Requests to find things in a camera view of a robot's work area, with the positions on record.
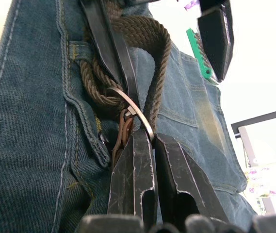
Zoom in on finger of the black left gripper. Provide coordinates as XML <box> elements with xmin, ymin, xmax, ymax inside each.
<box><xmin>197</xmin><ymin>0</ymin><xmax>235</xmax><ymax>83</ymax></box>
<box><xmin>79</xmin><ymin>0</ymin><xmax>141</xmax><ymax>105</ymax></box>

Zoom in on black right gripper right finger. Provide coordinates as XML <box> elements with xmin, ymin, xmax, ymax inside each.
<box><xmin>154</xmin><ymin>133</ymin><xmax>228</xmax><ymax>227</ymax></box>

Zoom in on black metal frame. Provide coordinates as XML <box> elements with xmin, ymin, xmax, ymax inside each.
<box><xmin>230</xmin><ymin>106</ymin><xmax>276</xmax><ymax>168</ymax></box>

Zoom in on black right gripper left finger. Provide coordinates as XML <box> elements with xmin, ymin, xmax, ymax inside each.
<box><xmin>107</xmin><ymin>129</ymin><xmax>159</xmax><ymax>228</ymax></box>

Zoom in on purple object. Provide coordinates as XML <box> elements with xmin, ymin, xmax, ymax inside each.
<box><xmin>183</xmin><ymin>0</ymin><xmax>199</xmax><ymax>11</ymax></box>

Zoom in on blue denim shorts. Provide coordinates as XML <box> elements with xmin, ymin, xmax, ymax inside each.
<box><xmin>0</xmin><ymin>0</ymin><xmax>259</xmax><ymax>233</ymax></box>

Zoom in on brown braided belt with buckle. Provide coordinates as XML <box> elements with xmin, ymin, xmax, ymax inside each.
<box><xmin>79</xmin><ymin>0</ymin><xmax>172</xmax><ymax>168</ymax></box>

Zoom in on floral patterned cloth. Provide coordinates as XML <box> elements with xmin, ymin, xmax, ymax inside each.
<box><xmin>244</xmin><ymin>166</ymin><xmax>276</xmax><ymax>198</ymax></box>

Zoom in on green plastic clip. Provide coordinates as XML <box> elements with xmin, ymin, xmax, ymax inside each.
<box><xmin>186</xmin><ymin>28</ymin><xmax>220</xmax><ymax>85</ymax></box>

